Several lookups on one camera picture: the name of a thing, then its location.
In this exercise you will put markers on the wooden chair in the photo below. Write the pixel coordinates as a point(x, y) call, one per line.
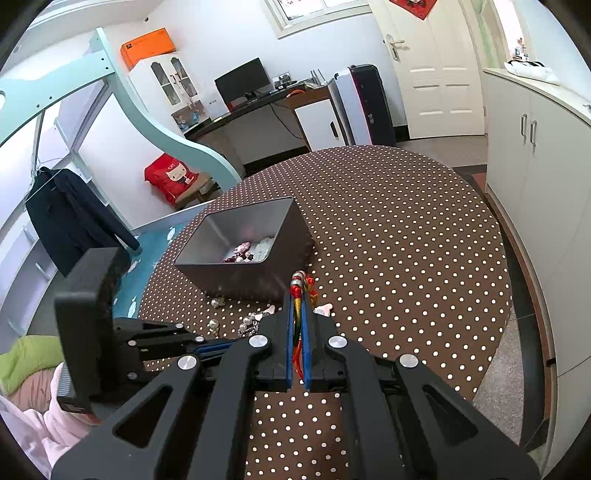
point(203, 187)

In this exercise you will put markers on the orange box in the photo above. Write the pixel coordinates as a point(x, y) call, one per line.
point(147, 48)

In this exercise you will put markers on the dark hanging jacket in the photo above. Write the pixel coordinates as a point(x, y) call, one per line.
point(74, 221)

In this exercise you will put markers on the grey metal tin box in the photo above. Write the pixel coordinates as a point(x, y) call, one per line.
point(258, 272)

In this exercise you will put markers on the light green loft bed frame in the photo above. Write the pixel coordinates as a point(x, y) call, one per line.
point(138, 115)

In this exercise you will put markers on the small desk device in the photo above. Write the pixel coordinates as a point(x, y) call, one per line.
point(284, 80)

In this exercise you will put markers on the white glass-door cabinet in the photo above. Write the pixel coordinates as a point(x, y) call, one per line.
point(168, 87)

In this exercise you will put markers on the black computer monitor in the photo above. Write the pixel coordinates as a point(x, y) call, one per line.
point(242, 81)

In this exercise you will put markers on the person's left forearm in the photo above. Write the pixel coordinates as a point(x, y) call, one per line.
point(64, 424)

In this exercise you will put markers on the white carton box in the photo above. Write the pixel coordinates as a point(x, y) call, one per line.
point(214, 108)

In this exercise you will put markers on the brown polka-dot tablecloth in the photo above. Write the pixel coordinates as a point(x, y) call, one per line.
point(392, 230)

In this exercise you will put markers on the red door decoration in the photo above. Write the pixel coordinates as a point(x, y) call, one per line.
point(415, 7)

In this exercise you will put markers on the white desk cabinet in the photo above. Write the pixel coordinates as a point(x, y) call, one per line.
point(318, 124)

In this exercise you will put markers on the white folded cloth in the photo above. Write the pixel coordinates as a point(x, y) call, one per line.
point(531, 71)

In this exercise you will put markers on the red printed bag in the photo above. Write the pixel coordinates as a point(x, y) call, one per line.
point(168, 180)

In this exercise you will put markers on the small pink pendant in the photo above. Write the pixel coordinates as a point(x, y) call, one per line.
point(323, 310)

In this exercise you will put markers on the green cloth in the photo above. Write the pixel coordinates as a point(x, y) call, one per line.
point(27, 355)

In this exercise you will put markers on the white door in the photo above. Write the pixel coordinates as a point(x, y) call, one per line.
point(434, 78)

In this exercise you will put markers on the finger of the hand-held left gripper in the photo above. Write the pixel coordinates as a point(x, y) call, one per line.
point(157, 334)
point(147, 371)

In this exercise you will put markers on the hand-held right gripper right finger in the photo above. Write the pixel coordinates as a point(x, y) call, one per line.
point(308, 369)

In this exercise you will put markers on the bed with blue sheet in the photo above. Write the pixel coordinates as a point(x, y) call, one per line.
point(157, 249)

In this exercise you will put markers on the white sideboard cabinet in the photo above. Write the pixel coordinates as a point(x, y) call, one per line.
point(549, 207)

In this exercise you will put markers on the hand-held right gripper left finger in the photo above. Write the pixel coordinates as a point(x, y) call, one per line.
point(290, 364)

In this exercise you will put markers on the dark desk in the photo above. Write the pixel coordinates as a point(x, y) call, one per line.
point(240, 120)

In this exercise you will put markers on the window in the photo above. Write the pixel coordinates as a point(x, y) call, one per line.
point(318, 14)

